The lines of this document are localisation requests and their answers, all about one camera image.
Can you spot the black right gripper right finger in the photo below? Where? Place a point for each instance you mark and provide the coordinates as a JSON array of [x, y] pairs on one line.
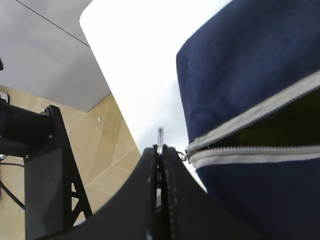
[[188, 213]]

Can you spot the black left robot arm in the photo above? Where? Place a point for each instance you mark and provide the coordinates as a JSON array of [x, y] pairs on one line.
[[54, 194]]

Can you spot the navy blue lunch bag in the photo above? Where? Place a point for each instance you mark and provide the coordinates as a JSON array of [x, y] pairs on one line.
[[249, 82]]

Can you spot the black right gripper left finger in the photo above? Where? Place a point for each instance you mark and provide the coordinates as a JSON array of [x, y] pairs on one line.
[[131, 213]]

